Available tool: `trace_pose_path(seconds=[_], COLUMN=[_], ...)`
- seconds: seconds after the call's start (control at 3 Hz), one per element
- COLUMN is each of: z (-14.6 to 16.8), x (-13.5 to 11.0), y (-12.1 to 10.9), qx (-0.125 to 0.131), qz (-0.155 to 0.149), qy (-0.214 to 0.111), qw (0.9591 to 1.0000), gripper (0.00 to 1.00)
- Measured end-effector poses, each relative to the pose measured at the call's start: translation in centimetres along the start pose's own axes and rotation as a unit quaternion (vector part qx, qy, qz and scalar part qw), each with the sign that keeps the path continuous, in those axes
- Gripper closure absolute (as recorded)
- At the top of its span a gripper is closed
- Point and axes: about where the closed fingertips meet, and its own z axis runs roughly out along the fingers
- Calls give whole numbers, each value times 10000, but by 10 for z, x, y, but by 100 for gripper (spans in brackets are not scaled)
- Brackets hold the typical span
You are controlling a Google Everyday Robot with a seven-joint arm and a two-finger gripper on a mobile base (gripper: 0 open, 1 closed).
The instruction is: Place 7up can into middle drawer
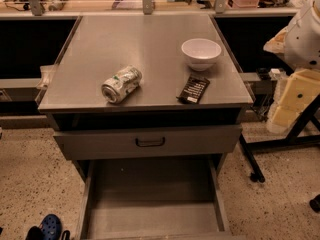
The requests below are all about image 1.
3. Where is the crushed 7up soda can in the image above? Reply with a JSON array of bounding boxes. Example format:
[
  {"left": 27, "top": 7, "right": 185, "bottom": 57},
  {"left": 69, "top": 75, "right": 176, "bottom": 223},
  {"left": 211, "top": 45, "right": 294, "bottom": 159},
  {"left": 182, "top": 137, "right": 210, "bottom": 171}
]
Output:
[{"left": 101, "top": 65, "right": 142, "bottom": 104}]

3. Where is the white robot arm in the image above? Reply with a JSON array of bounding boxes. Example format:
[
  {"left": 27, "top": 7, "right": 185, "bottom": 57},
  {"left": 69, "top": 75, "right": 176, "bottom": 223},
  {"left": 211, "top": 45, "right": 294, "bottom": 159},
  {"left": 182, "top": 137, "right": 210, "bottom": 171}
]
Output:
[{"left": 263, "top": 0, "right": 320, "bottom": 133}]

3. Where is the black side table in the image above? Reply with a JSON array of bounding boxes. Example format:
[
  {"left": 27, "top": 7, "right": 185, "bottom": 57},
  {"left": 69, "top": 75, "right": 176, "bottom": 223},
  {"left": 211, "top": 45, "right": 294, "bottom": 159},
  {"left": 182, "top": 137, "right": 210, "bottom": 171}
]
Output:
[{"left": 239, "top": 95, "right": 320, "bottom": 183}]

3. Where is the closed grey top drawer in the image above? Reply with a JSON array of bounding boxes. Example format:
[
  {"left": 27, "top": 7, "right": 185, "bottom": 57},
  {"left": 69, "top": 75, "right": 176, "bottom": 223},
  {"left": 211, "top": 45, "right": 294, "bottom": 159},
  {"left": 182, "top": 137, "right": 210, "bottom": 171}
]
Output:
[{"left": 54, "top": 125, "right": 242, "bottom": 160}]

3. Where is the open grey middle drawer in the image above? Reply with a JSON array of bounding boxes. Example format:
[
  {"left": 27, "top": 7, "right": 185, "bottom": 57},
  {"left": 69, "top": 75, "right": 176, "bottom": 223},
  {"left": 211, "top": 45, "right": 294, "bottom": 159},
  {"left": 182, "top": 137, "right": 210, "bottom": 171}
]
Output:
[{"left": 74, "top": 156, "right": 246, "bottom": 240}]

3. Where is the grey metal drawer cabinet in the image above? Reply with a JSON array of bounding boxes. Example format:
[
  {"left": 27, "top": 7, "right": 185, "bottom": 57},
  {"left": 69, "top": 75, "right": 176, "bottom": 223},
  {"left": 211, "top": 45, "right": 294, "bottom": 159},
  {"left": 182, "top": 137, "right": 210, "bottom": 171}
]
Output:
[{"left": 34, "top": 13, "right": 255, "bottom": 240}]

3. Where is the blue croc shoe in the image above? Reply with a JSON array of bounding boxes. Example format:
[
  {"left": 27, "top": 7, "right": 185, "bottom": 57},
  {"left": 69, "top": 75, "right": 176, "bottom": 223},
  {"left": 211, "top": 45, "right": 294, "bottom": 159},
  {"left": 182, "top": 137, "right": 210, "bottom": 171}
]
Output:
[{"left": 39, "top": 214, "right": 62, "bottom": 240}]

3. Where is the black drawer handle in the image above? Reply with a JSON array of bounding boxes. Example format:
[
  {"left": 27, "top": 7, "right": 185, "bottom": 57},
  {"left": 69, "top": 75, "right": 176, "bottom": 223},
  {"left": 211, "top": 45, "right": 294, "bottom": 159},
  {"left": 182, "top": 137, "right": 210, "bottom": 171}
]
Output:
[{"left": 135, "top": 137, "right": 166, "bottom": 148}]

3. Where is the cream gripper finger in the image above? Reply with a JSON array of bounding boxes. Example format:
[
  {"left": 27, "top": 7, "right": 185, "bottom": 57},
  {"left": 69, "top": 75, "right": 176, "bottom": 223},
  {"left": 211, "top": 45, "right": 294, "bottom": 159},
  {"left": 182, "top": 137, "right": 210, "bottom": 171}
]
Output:
[{"left": 266, "top": 68, "right": 320, "bottom": 133}]

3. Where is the black snack bar packet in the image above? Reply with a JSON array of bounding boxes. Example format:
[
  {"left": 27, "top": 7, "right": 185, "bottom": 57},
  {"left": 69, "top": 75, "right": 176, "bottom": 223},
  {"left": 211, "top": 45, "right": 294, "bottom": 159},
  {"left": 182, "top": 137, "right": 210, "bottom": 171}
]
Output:
[{"left": 177, "top": 74, "right": 210, "bottom": 104}]

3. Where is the white ceramic bowl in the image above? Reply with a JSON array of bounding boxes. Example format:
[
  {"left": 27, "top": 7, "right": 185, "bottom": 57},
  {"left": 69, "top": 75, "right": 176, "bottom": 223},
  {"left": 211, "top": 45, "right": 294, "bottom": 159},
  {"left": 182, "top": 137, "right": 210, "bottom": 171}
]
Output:
[{"left": 181, "top": 38, "right": 222, "bottom": 71}]

